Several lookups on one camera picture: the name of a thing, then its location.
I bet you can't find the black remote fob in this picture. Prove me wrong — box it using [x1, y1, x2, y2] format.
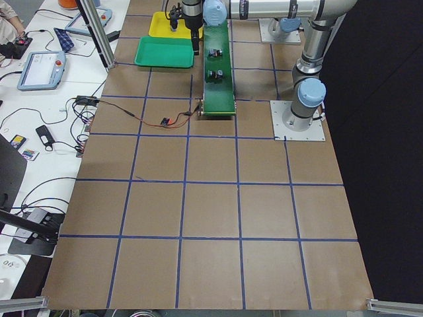
[36, 125, 56, 147]

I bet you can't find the blue checkered cloth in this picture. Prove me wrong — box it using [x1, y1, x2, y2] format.
[54, 28, 75, 53]

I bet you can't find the yellow mushroom push button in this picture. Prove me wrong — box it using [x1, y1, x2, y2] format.
[170, 20, 178, 32]

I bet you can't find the yellow plastic tray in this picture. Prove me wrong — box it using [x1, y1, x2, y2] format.
[149, 11, 191, 39]

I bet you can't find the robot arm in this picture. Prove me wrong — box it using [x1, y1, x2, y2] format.
[180, 1, 356, 55]
[283, 19, 336, 131]

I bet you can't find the near teach pendant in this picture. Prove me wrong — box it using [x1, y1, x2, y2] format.
[17, 51, 66, 91]

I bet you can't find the far teach pendant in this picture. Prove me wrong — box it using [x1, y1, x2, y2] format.
[65, 8, 113, 37]

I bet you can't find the green plastic tray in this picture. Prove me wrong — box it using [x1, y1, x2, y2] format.
[134, 36, 194, 69]

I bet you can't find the small motor controller board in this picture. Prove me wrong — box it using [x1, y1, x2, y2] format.
[161, 118, 173, 127]

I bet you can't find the green conveyor belt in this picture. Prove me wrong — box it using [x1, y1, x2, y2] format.
[200, 20, 236, 116]

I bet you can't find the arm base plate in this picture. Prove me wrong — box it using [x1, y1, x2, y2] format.
[259, 18, 301, 45]
[270, 100, 326, 141]

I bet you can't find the black power supply box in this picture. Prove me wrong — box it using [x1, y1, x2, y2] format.
[75, 95, 99, 106]

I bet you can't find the red black power cable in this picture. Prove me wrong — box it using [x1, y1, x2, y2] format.
[95, 98, 201, 129]

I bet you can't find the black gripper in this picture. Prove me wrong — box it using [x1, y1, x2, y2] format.
[167, 0, 202, 55]

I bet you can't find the green mushroom push button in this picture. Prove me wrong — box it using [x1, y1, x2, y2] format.
[206, 69, 224, 82]
[208, 48, 223, 58]

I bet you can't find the aluminium frame post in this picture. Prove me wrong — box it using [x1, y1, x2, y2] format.
[76, 0, 116, 69]

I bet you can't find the teach pendant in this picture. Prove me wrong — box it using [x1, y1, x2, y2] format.
[65, 8, 113, 37]
[17, 51, 66, 91]

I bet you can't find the black monitor stand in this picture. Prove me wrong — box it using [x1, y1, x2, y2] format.
[1, 137, 64, 256]

